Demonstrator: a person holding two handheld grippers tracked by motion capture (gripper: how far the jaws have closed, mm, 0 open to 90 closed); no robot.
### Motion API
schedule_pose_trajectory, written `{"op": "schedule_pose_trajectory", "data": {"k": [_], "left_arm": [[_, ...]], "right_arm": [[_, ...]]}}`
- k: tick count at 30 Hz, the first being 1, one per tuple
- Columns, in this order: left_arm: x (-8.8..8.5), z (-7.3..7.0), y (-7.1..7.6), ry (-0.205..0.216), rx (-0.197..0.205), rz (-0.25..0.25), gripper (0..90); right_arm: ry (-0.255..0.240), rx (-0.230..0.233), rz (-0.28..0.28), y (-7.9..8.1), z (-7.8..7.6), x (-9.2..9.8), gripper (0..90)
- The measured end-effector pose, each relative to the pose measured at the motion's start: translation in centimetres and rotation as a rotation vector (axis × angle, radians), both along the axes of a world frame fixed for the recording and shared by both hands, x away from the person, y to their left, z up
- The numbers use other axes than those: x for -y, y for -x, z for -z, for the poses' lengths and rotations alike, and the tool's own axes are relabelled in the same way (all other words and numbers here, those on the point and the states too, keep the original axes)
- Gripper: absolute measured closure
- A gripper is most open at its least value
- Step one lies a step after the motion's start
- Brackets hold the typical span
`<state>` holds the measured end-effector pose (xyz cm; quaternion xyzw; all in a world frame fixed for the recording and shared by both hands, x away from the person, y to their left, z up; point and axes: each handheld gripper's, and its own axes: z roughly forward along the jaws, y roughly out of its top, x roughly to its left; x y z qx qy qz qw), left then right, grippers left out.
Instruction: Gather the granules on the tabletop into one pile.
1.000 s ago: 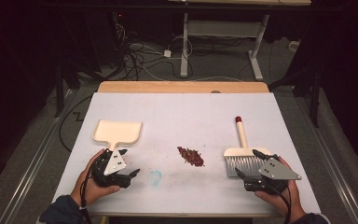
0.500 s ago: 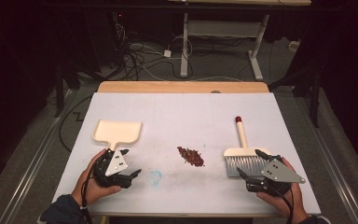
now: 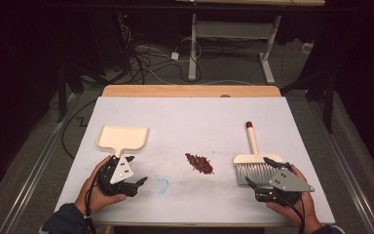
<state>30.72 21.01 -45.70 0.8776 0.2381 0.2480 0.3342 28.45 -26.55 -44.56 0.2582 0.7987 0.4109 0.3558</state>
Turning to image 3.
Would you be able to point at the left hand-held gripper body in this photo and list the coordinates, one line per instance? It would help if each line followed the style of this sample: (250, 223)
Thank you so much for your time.
(121, 172)

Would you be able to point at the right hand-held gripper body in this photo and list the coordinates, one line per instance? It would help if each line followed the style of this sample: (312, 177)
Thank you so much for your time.
(289, 183)

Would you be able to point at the cream hand brush grey bristles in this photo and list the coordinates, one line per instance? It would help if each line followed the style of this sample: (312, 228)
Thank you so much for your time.
(254, 159)

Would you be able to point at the cream plastic dustpan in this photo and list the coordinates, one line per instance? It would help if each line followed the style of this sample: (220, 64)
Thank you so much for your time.
(122, 137)

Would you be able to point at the heap of red beans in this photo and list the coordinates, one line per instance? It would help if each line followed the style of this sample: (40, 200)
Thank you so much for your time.
(201, 164)

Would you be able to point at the person's right hand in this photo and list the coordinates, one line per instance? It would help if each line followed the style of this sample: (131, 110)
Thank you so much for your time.
(292, 213)

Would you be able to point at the person's left hand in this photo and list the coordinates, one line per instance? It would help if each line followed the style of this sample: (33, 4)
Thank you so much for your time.
(94, 198)

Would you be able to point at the white table cover sheet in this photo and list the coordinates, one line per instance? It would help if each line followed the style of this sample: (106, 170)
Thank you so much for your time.
(191, 113)

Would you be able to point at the black metal stand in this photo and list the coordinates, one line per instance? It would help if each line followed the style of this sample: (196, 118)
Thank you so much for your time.
(61, 97)
(329, 104)

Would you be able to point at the wooden table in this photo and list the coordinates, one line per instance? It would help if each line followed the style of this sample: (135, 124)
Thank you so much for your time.
(191, 91)

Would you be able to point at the white power adapter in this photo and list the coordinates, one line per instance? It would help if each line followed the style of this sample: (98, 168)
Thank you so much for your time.
(174, 56)

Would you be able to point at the white floor box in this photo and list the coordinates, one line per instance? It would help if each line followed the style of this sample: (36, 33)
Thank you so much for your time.
(307, 47)

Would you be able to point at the metal floor rail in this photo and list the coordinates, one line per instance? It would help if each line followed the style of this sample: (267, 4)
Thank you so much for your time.
(347, 169)
(35, 175)

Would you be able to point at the white metal desk frame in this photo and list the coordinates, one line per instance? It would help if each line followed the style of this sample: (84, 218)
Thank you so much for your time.
(193, 48)

